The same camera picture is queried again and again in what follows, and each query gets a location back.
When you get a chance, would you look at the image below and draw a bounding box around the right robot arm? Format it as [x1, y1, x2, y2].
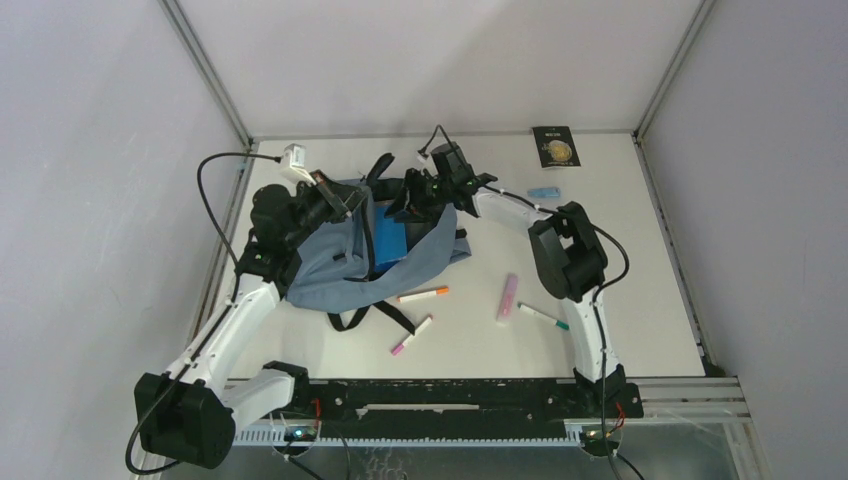
[386, 141, 626, 416]

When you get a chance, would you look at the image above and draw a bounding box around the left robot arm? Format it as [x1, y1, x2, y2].
[125, 171, 368, 475]

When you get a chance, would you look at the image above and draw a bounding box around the pink-capped white marker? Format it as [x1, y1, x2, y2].
[391, 315, 433, 356]

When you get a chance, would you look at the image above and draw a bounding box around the pink highlighter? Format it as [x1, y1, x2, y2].
[496, 273, 519, 324]

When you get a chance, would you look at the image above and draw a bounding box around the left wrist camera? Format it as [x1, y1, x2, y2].
[279, 143, 316, 186]

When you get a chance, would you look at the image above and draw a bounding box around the light blue highlighter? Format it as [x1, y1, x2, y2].
[527, 187, 561, 199]

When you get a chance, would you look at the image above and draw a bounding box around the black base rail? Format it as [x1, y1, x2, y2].
[279, 378, 644, 434]

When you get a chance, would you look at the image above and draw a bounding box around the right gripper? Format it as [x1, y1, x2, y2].
[384, 167, 454, 224]

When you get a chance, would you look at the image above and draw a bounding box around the blue-grey backpack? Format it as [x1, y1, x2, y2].
[285, 153, 472, 333]

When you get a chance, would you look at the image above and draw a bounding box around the orange-capped white marker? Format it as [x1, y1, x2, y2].
[397, 286, 450, 303]

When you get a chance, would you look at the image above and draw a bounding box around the blue binder folder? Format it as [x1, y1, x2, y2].
[374, 202, 408, 273]

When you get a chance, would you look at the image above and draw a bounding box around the white cable duct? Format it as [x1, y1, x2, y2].
[233, 424, 584, 447]

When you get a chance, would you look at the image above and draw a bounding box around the black card with gold emblem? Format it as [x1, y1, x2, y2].
[531, 126, 581, 169]

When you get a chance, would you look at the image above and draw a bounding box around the green-capped white marker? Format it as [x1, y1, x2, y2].
[517, 302, 570, 331]

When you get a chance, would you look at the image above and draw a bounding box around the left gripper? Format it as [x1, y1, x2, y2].
[284, 170, 369, 249]

